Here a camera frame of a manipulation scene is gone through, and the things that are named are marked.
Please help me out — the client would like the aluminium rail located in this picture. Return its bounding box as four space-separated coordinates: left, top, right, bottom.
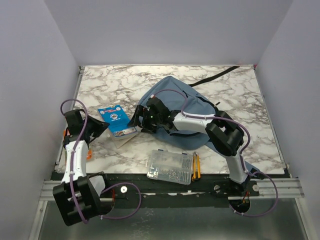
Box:
40 178 305 201

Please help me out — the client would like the black mounting base plate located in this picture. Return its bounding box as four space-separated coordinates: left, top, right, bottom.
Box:
49 171 292 210

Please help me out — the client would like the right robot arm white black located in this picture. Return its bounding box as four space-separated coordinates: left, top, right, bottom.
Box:
127 95 250 196

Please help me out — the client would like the yellow utility knife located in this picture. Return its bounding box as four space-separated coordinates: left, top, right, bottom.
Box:
191 151 201 182

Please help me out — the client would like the orange treehouse book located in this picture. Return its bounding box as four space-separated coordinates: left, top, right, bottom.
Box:
63 128 93 162

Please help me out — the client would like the blue blister pack card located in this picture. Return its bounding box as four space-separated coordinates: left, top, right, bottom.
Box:
97 105 139 149

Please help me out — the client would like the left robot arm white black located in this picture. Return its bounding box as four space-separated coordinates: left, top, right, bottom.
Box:
52 109 113 226

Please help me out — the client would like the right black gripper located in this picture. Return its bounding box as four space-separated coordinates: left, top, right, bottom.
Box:
127 105 162 135

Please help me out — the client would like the clear plastic screw box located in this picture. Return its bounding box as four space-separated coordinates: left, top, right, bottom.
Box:
146 149 193 185

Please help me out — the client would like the blue student backpack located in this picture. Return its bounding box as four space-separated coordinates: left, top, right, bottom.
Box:
137 76 261 178

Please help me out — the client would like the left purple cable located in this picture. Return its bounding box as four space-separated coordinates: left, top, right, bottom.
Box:
59 99 142 225

